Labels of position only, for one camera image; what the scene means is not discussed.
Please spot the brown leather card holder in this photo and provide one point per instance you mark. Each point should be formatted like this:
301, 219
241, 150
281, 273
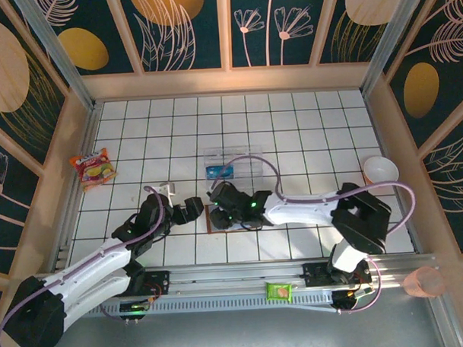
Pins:
208, 224

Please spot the blue credit card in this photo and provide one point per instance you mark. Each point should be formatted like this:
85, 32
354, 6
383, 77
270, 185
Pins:
216, 176
216, 168

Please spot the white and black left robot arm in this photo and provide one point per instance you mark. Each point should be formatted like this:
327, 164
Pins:
87, 277

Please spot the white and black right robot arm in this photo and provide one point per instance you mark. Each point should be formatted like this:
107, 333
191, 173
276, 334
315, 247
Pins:
301, 209

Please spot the white credit card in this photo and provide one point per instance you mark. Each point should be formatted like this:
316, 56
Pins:
244, 228

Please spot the clear plastic box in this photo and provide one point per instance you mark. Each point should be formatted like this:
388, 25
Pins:
250, 169

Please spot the red snack packet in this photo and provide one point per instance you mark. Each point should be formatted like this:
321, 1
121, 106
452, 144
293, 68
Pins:
93, 170

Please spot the green snack packet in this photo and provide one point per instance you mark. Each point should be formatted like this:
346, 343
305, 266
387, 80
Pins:
278, 291

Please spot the left controller board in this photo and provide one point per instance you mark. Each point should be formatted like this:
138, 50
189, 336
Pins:
133, 308

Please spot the controller board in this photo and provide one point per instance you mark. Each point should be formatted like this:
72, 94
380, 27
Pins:
350, 297
133, 308

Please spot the right controller board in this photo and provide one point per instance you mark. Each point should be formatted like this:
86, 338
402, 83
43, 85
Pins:
350, 297

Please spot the white bowl with orange rim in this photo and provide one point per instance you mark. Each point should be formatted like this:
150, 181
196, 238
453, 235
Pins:
381, 170

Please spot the pink plastic cup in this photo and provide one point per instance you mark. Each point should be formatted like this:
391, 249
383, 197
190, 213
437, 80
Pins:
425, 282

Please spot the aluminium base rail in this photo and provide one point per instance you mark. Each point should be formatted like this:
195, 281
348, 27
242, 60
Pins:
227, 276

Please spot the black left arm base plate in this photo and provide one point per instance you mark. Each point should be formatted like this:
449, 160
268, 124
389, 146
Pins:
159, 282

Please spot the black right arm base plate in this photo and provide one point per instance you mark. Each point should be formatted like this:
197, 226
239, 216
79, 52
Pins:
315, 275

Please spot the aluminium frame post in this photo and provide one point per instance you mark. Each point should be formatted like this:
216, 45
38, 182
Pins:
394, 38
56, 50

